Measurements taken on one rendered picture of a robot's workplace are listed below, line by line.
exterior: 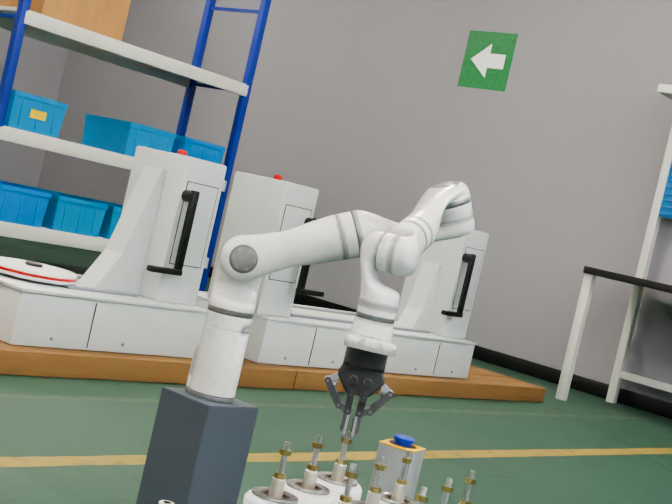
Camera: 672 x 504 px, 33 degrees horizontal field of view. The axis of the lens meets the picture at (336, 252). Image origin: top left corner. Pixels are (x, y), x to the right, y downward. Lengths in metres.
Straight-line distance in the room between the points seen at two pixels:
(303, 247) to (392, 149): 6.19
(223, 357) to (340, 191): 6.43
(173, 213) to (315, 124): 4.83
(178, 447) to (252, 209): 2.47
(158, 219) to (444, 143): 4.19
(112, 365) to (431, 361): 1.95
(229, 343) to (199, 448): 0.21
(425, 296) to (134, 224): 1.86
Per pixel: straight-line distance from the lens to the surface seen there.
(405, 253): 1.98
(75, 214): 7.13
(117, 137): 7.40
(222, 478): 2.30
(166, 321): 4.16
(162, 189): 4.24
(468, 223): 2.28
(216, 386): 2.26
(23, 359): 3.73
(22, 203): 6.89
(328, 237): 2.23
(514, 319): 7.64
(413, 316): 5.57
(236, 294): 2.28
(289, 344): 4.64
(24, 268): 3.93
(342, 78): 8.86
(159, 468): 2.31
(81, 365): 3.87
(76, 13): 7.05
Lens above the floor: 0.70
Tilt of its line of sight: 2 degrees down
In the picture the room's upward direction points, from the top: 13 degrees clockwise
